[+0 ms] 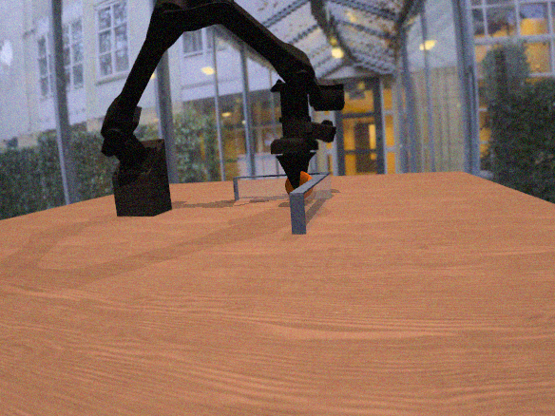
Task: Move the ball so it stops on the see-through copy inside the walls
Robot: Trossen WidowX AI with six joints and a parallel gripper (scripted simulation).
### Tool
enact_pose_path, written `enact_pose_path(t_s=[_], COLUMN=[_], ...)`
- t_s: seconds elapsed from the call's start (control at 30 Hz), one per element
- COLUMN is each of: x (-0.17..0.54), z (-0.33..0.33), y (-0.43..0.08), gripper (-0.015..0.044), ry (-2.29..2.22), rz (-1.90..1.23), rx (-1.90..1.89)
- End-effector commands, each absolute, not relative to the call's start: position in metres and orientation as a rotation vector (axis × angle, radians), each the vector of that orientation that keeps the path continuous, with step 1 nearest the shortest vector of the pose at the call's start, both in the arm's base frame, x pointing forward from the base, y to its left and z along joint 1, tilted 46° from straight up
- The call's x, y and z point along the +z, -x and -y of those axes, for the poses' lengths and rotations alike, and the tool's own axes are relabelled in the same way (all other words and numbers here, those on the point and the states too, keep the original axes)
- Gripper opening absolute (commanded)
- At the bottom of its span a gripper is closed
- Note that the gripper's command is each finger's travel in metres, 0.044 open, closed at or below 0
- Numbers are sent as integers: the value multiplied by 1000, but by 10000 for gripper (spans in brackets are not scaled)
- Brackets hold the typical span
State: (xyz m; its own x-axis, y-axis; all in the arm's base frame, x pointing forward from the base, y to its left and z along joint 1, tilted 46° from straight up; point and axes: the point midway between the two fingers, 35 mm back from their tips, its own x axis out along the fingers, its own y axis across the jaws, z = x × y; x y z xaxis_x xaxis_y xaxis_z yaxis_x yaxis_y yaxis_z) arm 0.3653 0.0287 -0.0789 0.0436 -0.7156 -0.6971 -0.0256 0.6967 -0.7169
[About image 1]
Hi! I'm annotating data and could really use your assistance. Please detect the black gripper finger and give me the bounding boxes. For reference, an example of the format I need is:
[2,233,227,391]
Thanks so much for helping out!
[301,152,316,173]
[276,154,308,189]

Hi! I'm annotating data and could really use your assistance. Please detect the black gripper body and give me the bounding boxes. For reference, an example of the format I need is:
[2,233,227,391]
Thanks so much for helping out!
[271,110,319,156]

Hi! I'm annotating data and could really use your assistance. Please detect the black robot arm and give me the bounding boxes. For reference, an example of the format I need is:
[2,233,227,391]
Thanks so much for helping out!
[101,0,345,170]

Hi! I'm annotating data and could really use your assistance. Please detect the clear low walls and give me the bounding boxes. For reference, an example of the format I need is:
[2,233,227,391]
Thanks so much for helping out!
[234,174,332,234]

